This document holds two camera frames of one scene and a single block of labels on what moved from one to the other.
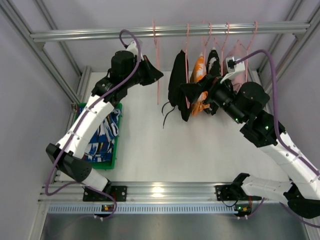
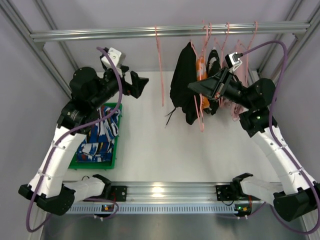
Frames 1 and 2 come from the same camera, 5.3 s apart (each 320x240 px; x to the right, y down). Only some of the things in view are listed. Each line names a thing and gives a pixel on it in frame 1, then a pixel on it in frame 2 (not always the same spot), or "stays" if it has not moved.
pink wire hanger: (157, 46) → (162, 82)
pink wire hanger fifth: (247, 49) stays
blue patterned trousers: (99, 146) stays
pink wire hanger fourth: (222, 49) stays
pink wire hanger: (187, 65) → (199, 57)
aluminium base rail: (137, 193) stays
